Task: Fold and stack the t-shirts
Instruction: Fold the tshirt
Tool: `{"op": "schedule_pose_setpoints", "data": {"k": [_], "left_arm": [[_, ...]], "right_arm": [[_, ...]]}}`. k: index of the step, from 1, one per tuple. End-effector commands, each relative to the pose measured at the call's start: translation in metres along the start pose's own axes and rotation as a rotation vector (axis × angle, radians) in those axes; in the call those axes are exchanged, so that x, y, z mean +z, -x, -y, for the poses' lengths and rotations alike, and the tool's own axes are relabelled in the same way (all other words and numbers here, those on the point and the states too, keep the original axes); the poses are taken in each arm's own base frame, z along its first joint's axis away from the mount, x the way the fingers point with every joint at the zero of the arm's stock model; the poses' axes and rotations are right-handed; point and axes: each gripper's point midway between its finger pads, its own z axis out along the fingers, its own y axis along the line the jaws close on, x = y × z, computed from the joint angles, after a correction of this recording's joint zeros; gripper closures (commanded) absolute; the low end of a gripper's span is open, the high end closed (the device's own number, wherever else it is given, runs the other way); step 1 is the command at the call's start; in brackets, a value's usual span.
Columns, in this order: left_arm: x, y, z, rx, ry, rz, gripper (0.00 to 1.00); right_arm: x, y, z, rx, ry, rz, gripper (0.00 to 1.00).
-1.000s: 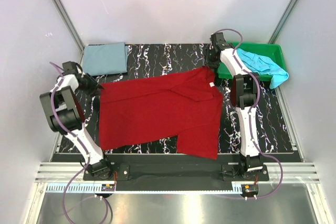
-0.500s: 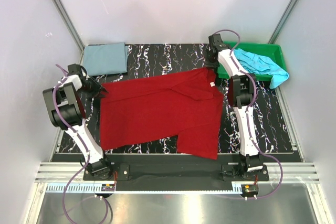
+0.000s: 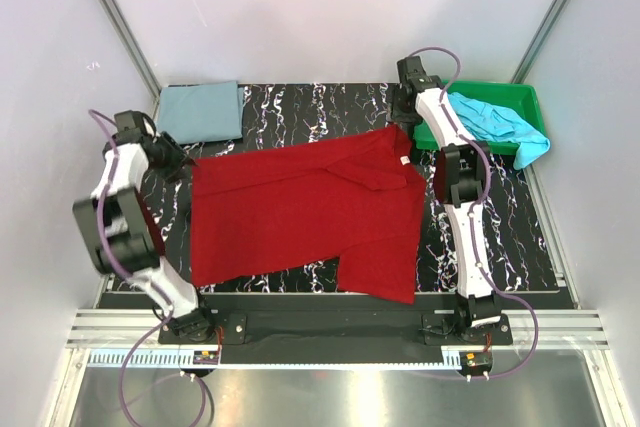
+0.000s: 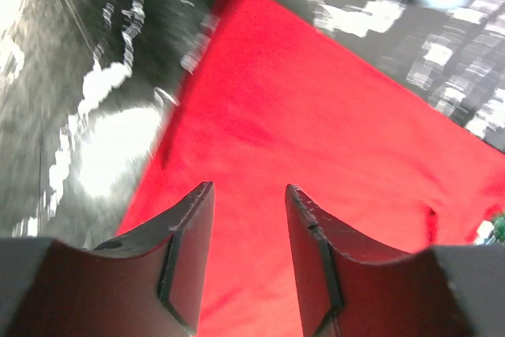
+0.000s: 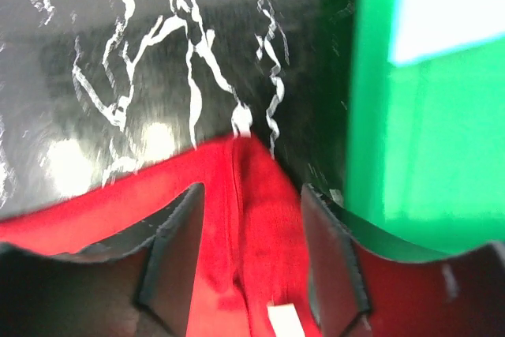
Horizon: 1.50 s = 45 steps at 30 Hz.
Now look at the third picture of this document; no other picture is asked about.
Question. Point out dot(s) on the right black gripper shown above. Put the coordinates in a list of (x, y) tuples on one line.
[(402, 117)]

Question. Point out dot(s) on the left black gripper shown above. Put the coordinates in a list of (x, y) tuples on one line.
[(179, 158)]

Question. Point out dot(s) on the red t shirt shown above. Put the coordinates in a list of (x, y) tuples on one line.
[(357, 199)]

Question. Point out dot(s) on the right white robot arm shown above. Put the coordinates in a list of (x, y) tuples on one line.
[(461, 184)]

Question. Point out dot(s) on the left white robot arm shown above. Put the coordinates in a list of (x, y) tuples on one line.
[(120, 234)]

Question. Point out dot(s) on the folded grey-blue t shirt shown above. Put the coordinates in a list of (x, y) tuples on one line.
[(202, 113)]

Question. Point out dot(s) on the crumpled cyan t shirt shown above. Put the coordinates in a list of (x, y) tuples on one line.
[(491, 123)]

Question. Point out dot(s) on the green plastic bin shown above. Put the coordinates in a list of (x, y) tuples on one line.
[(520, 98)]

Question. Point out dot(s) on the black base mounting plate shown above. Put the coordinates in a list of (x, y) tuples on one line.
[(333, 329)]

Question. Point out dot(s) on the aluminium rail frame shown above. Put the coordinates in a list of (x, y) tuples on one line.
[(111, 338)]

